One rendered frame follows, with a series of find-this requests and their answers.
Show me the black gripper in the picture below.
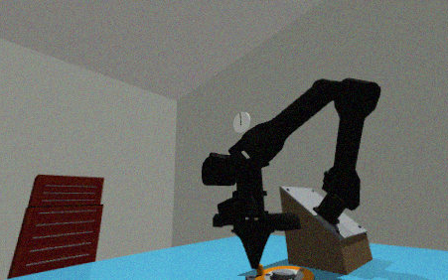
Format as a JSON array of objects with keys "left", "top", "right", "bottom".
[{"left": 213, "top": 185, "right": 301, "bottom": 270}]

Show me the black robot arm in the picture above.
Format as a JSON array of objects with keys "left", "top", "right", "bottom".
[{"left": 202, "top": 78, "right": 380, "bottom": 224}]

